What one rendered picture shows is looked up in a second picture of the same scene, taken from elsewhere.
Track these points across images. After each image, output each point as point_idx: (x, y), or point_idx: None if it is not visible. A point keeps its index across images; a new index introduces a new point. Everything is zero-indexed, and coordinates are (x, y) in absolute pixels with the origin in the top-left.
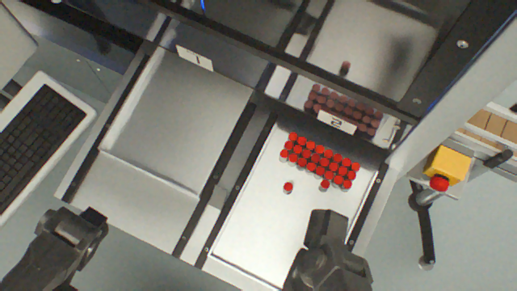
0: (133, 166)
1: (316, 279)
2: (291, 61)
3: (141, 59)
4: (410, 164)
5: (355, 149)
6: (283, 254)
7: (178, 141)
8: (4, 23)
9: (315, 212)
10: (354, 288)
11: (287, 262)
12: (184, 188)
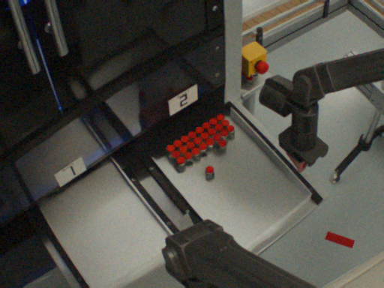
0: (124, 276)
1: (316, 91)
2: (131, 73)
3: (42, 229)
4: (238, 79)
5: (204, 118)
6: (259, 202)
7: (121, 238)
8: None
9: (262, 93)
10: (332, 61)
11: (267, 202)
12: None
